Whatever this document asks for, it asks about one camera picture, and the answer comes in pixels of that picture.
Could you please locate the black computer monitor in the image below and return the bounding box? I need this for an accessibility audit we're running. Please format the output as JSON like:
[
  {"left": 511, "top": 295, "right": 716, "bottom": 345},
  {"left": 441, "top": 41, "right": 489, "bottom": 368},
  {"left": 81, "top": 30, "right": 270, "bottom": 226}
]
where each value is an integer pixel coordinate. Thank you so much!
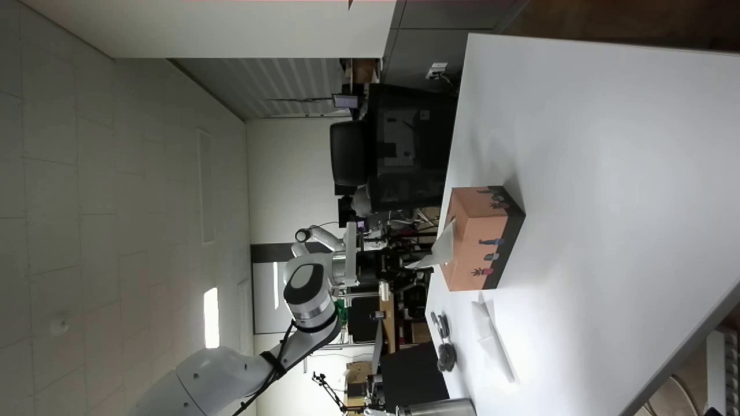
[{"left": 364, "top": 81, "right": 458, "bottom": 210}]

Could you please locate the small black clamp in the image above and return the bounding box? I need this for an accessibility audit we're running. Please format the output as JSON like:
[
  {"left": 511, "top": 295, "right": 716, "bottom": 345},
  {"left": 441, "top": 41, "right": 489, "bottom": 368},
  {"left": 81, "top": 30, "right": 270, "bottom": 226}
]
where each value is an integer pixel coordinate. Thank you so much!
[
  {"left": 428, "top": 310, "right": 453, "bottom": 343},
  {"left": 435, "top": 343, "right": 458, "bottom": 375}
]

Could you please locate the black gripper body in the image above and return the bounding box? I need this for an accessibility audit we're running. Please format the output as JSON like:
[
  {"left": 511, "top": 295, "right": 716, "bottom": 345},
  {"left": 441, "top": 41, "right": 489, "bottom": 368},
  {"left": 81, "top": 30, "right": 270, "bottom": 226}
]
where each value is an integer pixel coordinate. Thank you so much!
[{"left": 356, "top": 230, "right": 407, "bottom": 272}]

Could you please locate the rectangular ceiling light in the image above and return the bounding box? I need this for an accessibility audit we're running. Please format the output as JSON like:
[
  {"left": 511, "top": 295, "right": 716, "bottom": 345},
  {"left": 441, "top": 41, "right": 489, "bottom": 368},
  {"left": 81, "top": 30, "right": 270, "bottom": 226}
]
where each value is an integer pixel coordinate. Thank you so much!
[{"left": 200, "top": 284, "right": 222, "bottom": 352}]

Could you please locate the orange tissue box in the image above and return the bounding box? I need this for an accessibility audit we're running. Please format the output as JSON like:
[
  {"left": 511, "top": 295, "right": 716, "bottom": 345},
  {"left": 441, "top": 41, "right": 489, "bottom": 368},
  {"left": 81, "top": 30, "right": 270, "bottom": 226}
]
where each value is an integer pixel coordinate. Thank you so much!
[{"left": 441, "top": 183, "right": 527, "bottom": 294}]

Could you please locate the black office chair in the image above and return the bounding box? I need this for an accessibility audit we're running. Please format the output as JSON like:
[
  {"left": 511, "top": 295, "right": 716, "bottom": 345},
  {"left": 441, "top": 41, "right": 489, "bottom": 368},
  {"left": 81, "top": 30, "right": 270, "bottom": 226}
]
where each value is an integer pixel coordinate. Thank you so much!
[{"left": 327, "top": 117, "right": 370, "bottom": 197}]

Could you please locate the loose flat white tissue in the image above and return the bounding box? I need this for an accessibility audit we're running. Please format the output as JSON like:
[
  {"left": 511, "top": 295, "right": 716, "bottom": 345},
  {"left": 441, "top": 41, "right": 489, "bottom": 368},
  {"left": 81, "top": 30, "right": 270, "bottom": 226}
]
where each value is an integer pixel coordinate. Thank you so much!
[{"left": 469, "top": 295, "right": 517, "bottom": 386}]

